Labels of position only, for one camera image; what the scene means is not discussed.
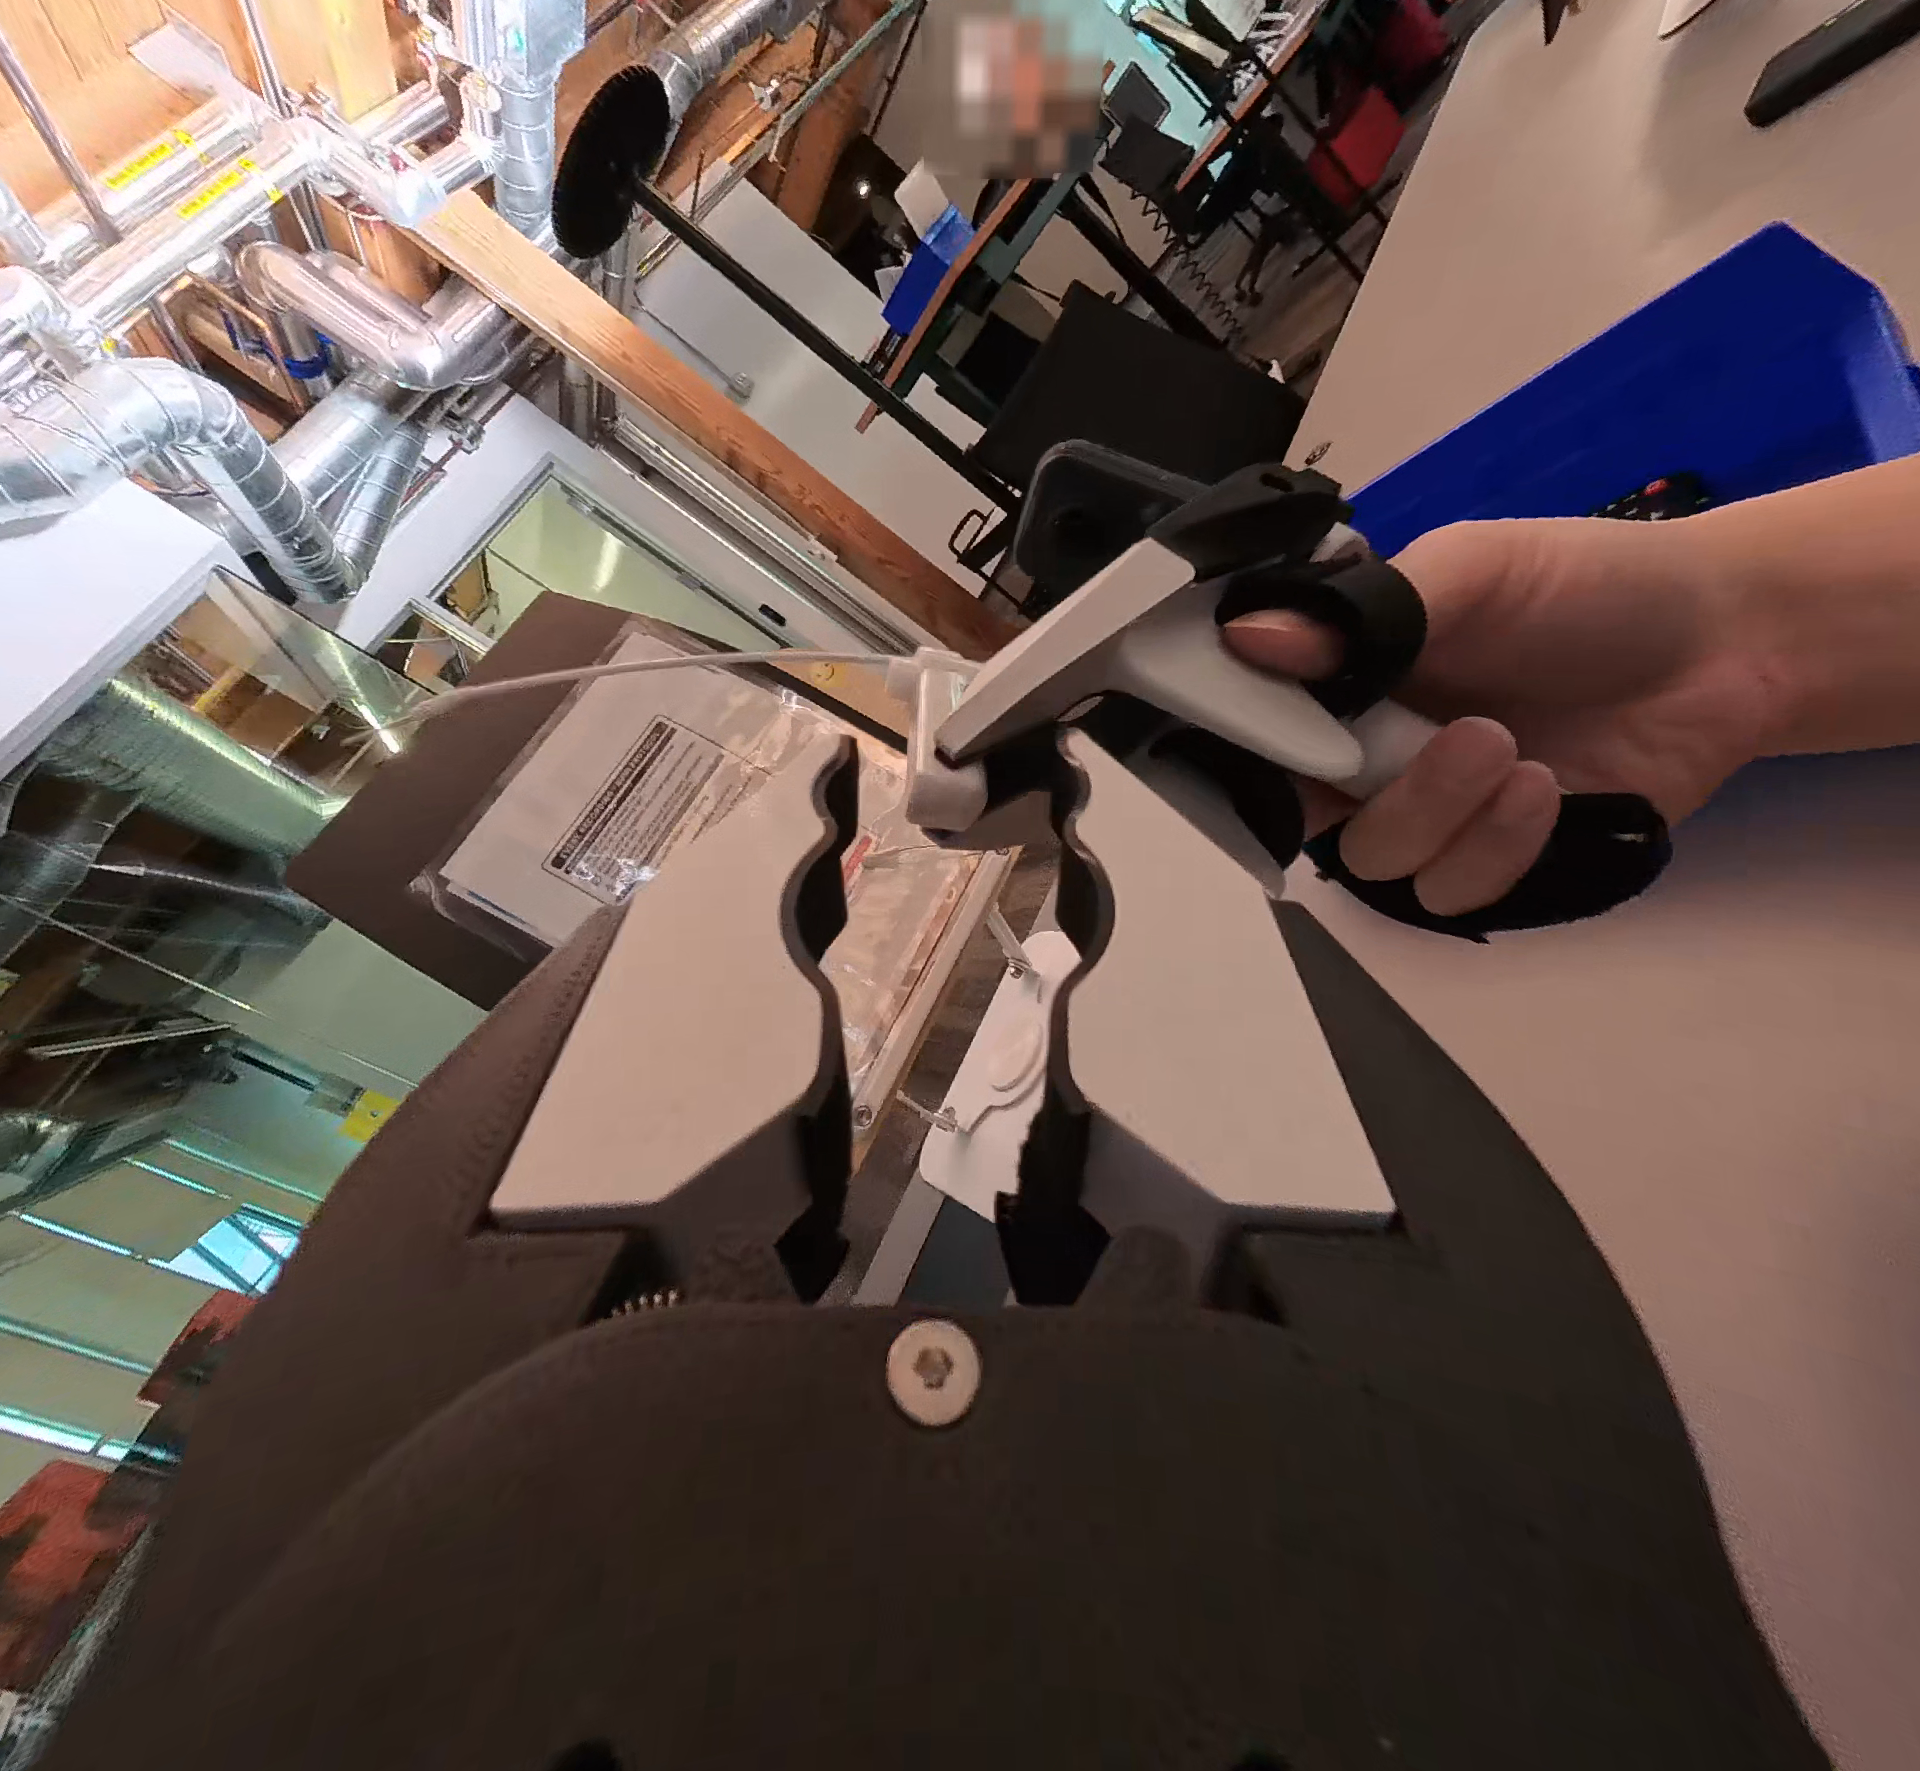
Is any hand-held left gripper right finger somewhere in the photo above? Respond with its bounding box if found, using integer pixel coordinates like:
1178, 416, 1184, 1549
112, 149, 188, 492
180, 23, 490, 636
1003, 728, 1403, 1304

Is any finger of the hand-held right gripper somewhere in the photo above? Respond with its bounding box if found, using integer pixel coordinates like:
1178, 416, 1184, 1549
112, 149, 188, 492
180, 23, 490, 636
935, 544, 1204, 844

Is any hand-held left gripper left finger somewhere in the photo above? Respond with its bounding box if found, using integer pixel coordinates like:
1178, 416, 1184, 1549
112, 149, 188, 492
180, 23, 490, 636
487, 732, 868, 1304

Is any large blue plastic bin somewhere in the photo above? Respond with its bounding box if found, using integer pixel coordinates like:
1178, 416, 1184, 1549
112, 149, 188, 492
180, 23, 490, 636
1349, 220, 1920, 557

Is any instruction sign on white stand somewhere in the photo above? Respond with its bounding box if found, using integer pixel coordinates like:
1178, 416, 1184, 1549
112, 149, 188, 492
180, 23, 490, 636
286, 591, 1084, 1230

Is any red storage bin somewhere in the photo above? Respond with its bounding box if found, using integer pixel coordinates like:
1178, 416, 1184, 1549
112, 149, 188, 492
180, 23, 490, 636
1306, 92, 1403, 205

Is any wooden standing desk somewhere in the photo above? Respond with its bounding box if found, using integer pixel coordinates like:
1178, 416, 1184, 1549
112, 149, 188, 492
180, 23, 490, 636
855, 173, 1141, 436

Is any black remote control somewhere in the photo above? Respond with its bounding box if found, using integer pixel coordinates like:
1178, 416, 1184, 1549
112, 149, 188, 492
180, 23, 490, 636
1588, 469, 1717, 524

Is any small blue bin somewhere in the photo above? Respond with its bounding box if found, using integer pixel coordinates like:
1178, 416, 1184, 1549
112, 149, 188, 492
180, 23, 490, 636
878, 210, 977, 325

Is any black floor lamp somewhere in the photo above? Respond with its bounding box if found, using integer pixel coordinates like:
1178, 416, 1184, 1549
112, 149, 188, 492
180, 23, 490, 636
547, 59, 1053, 557

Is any black smartphone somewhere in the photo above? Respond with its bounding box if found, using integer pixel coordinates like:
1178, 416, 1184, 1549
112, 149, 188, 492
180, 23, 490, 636
1742, 0, 1920, 130

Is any red black patterned mat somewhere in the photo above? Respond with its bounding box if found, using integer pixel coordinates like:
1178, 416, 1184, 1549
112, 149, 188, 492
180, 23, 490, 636
0, 1291, 257, 1698

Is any wooden support post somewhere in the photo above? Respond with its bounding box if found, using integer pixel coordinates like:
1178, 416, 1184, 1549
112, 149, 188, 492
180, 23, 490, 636
398, 186, 1030, 656

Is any silver ventilation duct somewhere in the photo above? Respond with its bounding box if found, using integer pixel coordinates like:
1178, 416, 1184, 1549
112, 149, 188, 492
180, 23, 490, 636
0, 354, 438, 603

